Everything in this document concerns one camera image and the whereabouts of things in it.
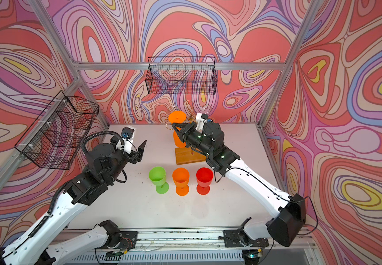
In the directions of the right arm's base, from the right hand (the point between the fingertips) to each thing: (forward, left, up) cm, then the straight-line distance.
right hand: (170, 128), depth 63 cm
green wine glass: (-4, +10, -31) cm, 32 cm away
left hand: (-2, +13, -3) cm, 14 cm away
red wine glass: (-9, -14, -25) cm, 30 cm away
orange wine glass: (-8, -2, -27) cm, 28 cm away
